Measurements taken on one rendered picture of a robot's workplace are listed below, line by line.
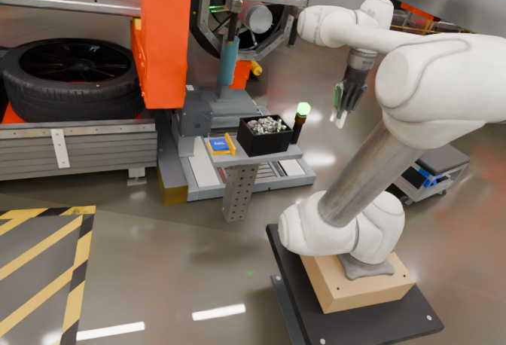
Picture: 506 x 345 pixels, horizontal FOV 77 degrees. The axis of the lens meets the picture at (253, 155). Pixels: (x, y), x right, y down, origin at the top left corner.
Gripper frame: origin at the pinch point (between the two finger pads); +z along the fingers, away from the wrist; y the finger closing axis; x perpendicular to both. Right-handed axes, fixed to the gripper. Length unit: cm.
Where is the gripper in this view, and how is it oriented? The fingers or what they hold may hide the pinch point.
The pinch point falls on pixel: (341, 118)
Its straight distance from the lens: 125.1
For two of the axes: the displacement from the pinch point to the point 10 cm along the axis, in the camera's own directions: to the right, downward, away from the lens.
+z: -1.3, 8.0, 5.8
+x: -2.2, -6.0, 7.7
